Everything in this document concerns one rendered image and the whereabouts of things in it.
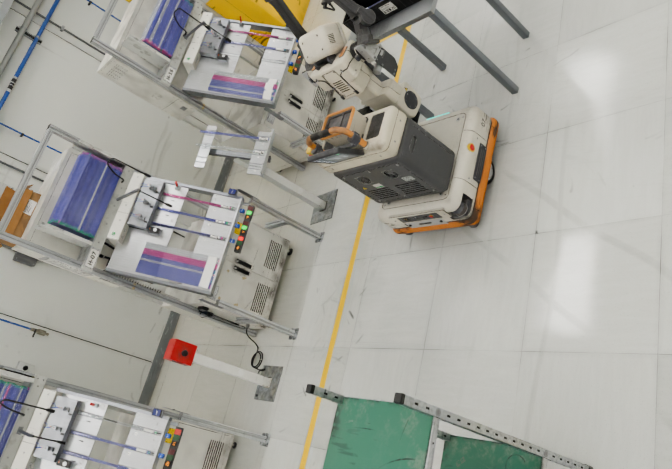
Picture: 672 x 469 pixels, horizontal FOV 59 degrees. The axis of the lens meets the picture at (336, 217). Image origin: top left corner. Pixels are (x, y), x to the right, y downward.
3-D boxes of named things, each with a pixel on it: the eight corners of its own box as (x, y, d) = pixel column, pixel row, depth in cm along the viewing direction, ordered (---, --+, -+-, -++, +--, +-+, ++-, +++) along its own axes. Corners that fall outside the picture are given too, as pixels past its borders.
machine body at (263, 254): (296, 244, 465) (231, 210, 431) (272, 331, 438) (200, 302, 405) (252, 253, 513) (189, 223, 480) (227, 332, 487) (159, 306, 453)
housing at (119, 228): (151, 183, 415) (145, 174, 402) (125, 248, 396) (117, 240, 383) (140, 181, 416) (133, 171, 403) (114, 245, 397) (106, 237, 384)
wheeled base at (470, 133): (482, 227, 322) (454, 207, 309) (399, 237, 371) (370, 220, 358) (503, 121, 346) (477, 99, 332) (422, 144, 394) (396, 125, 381)
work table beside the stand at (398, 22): (518, 92, 352) (430, 10, 309) (428, 120, 406) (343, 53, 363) (529, 32, 368) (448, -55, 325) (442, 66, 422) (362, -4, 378)
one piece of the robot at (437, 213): (452, 217, 321) (442, 211, 316) (397, 225, 353) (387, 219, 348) (453, 213, 322) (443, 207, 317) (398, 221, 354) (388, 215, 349)
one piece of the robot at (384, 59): (394, 82, 317) (366, 60, 306) (360, 96, 338) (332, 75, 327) (401, 58, 323) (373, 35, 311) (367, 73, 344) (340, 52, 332)
